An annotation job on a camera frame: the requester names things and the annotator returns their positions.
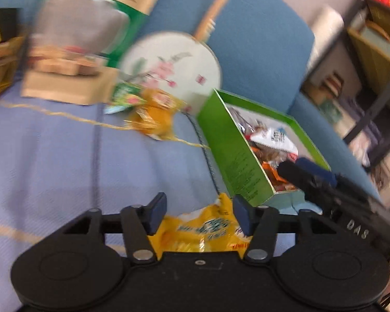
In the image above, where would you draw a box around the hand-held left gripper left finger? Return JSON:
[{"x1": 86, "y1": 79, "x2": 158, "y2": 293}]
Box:
[{"x1": 63, "y1": 192, "x2": 167, "y2": 265}]

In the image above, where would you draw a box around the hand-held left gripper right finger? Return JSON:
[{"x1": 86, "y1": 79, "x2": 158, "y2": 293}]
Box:
[{"x1": 233, "y1": 194, "x2": 337, "y2": 264}]

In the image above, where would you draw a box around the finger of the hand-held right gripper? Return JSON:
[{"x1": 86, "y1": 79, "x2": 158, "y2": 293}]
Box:
[
  {"x1": 277, "y1": 160, "x2": 316, "y2": 193},
  {"x1": 295, "y1": 157, "x2": 341, "y2": 188}
]

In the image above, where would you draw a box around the large yellow snack bag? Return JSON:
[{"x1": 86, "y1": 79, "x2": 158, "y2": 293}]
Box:
[{"x1": 148, "y1": 193, "x2": 252, "y2": 254}]

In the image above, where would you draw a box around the green cardboard box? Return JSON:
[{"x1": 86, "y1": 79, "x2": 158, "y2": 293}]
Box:
[{"x1": 197, "y1": 88, "x2": 332, "y2": 216}]

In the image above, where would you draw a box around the orange snack packet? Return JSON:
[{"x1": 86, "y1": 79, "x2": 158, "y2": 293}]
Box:
[{"x1": 256, "y1": 149, "x2": 297, "y2": 191}]

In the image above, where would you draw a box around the white snack packet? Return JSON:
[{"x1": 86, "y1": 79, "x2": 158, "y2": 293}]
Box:
[{"x1": 250, "y1": 126, "x2": 298, "y2": 154}]

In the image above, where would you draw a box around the black metal shelf rack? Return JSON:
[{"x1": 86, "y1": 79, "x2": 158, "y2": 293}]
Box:
[{"x1": 301, "y1": 0, "x2": 390, "y2": 171}]

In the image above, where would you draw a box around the small orange-yellow snack packet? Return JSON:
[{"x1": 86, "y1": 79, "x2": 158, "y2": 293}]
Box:
[{"x1": 126, "y1": 88, "x2": 186, "y2": 141}]

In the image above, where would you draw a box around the small green snack packet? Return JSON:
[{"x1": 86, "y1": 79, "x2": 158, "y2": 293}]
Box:
[{"x1": 105, "y1": 82, "x2": 147, "y2": 115}]

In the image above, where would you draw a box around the white ribbed roll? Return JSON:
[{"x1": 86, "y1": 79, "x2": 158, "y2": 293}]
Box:
[{"x1": 307, "y1": 5, "x2": 346, "y2": 76}]

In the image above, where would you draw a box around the blue fabric sofa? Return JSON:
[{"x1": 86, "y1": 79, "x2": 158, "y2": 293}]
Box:
[{"x1": 0, "y1": 0, "x2": 382, "y2": 209}]

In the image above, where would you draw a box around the round white hand fan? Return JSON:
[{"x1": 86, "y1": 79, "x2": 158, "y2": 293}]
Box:
[{"x1": 120, "y1": 31, "x2": 222, "y2": 115}]

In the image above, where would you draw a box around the light wooden stick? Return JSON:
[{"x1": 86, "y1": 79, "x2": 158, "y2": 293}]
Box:
[{"x1": 194, "y1": 0, "x2": 242, "y2": 43}]

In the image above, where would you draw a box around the beige paper gift bag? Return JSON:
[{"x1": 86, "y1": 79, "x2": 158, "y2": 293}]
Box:
[{"x1": 20, "y1": 0, "x2": 173, "y2": 106}]

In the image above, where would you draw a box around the wicker basket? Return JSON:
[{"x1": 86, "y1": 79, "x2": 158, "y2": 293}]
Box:
[{"x1": 0, "y1": 35, "x2": 25, "y2": 101}]

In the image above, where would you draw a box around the dark braided cord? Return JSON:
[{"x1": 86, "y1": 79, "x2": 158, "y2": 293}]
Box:
[{"x1": 185, "y1": 111, "x2": 221, "y2": 194}]

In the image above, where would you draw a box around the gold cord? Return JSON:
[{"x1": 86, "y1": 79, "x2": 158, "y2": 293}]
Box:
[{"x1": 0, "y1": 100, "x2": 211, "y2": 151}]

